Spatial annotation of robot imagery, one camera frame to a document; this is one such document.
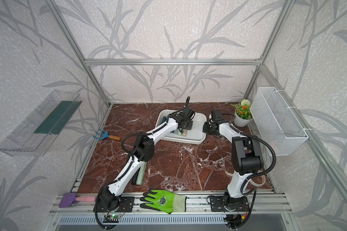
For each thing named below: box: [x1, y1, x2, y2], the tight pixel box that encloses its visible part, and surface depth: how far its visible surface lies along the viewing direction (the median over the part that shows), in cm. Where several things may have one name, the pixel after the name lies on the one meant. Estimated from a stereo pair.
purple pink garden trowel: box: [58, 192, 96, 208], surface depth 75 cm
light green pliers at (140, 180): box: [135, 162, 147, 186], surface depth 82 cm
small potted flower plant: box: [229, 99, 254, 128], surface depth 99 cm
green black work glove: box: [139, 189, 187, 215], surface depth 75 cm
